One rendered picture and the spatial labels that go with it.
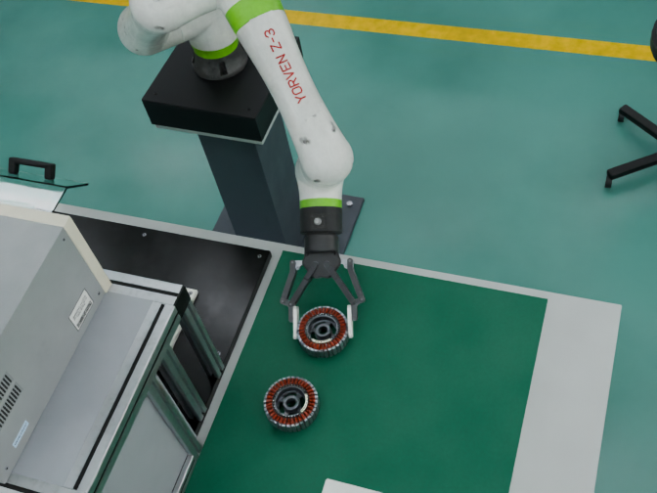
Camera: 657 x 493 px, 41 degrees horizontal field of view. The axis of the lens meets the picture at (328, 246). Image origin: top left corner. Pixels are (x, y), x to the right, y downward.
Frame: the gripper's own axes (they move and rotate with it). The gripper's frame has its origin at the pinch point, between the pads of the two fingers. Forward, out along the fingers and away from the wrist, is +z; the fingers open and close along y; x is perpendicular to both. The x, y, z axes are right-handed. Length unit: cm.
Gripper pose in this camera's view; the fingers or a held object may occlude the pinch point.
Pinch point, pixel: (323, 330)
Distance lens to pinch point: 188.7
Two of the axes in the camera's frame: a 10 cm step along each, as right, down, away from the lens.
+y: 9.9, -0.3, -1.4
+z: 0.2, 10.0, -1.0
